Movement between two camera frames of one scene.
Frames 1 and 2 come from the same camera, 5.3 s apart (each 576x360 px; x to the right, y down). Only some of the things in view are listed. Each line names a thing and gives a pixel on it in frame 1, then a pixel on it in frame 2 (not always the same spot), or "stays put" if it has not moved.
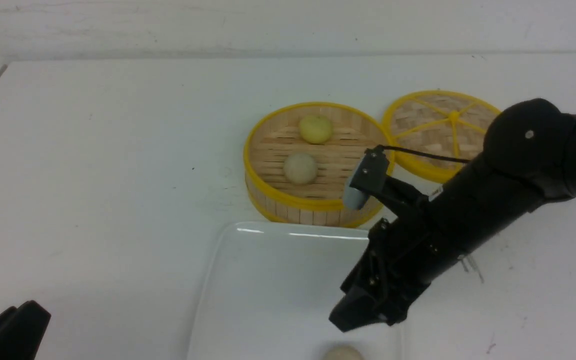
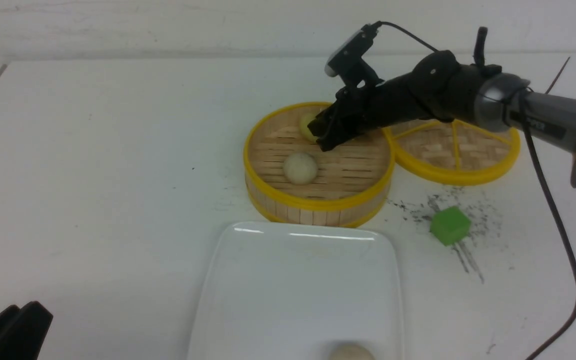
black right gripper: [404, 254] -> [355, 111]
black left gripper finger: [15, 334] stays put
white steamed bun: [300, 168] stays put
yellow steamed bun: [316, 129] stays put
